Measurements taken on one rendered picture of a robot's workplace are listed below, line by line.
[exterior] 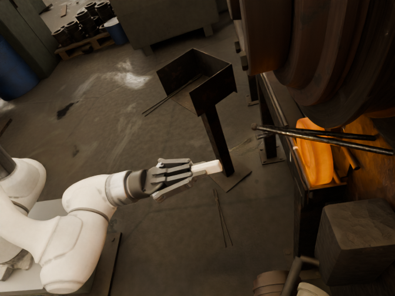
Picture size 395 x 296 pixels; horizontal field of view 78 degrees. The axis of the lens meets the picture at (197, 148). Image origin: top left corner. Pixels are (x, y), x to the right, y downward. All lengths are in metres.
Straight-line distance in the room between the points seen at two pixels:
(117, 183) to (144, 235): 0.86
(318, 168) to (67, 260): 0.54
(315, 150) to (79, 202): 0.56
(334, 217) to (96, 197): 0.52
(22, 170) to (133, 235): 0.67
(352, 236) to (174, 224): 1.10
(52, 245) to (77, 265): 0.07
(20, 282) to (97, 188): 0.65
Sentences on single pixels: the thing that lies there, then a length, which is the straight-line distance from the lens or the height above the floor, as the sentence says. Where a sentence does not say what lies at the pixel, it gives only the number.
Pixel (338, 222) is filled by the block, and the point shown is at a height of 0.80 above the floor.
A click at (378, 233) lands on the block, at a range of 0.46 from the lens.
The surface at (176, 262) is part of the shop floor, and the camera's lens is 1.35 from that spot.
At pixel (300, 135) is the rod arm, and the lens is 0.43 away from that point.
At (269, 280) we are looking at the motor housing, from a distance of 0.70.
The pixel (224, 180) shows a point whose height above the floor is 0.01.
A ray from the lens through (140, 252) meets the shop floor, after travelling 1.46.
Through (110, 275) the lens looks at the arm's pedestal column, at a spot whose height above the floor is 0.02.
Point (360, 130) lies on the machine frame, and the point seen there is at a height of 0.83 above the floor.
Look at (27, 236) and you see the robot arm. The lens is 0.65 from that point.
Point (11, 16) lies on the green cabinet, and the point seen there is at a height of 0.73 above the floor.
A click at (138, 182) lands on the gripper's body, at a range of 0.63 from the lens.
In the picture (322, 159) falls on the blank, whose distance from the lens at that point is 0.54.
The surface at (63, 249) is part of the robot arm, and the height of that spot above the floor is 0.79.
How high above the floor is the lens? 1.21
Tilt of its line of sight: 46 degrees down
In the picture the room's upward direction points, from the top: 24 degrees counter-clockwise
